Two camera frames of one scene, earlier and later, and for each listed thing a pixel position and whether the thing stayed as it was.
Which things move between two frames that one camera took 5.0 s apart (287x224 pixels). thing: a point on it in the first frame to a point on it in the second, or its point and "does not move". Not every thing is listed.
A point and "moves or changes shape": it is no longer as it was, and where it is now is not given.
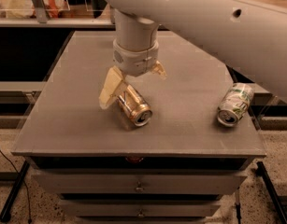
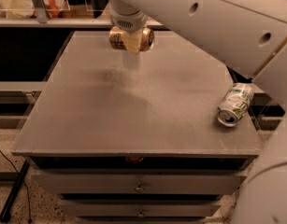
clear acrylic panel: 29,1 does not move
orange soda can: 135,105 moves or changes shape
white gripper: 136,61 to 129,21
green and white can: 235,105 does not move
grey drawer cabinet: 173,170 does not move
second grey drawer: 138,207 does not move
